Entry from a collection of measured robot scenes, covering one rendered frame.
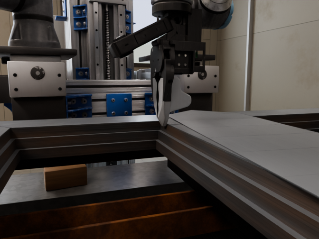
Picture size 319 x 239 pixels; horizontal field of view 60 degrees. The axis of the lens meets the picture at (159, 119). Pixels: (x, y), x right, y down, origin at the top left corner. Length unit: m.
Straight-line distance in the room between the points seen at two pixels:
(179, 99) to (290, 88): 3.39
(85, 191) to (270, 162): 0.51
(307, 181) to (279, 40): 3.80
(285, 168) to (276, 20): 3.87
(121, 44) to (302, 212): 0.36
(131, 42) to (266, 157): 0.29
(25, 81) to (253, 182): 0.63
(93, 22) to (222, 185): 0.85
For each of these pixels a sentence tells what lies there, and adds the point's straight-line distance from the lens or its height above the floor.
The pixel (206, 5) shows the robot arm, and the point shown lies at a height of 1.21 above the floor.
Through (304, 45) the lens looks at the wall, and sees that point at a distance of 3.77.
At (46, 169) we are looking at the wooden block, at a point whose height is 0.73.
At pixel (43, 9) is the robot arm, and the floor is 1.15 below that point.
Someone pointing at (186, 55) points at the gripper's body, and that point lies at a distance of 0.50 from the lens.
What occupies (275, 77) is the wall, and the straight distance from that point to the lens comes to 4.02.
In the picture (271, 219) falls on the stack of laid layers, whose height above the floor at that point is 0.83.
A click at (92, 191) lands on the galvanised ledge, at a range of 0.71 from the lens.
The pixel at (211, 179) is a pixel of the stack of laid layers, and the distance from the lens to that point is 0.34.
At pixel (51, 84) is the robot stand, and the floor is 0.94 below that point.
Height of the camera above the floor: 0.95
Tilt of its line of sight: 8 degrees down
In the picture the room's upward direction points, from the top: straight up
